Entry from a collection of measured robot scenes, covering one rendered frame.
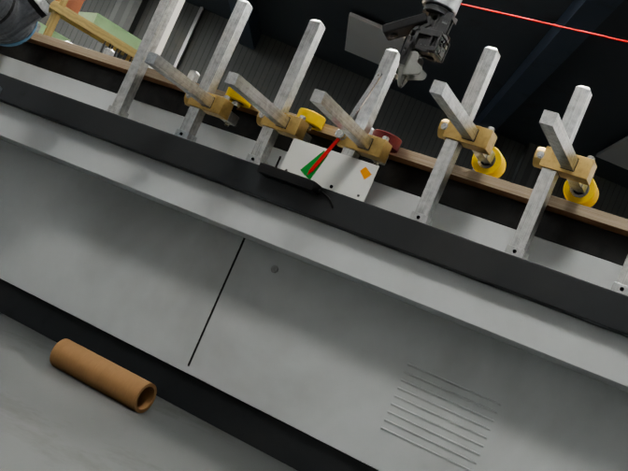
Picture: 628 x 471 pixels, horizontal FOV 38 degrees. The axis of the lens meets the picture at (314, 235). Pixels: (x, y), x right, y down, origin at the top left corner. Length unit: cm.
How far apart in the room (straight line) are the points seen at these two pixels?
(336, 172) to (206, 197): 39
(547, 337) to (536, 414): 26
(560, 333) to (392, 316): 51
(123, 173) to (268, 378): 72
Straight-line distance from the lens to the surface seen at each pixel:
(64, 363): 248
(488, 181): 239
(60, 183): 310
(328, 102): 209
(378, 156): 231
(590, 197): 235
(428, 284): 221
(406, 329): 242
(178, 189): 258
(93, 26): 837
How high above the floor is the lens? 39
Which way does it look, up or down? 5 degrees up
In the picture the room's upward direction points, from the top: 23 degrees clockwise
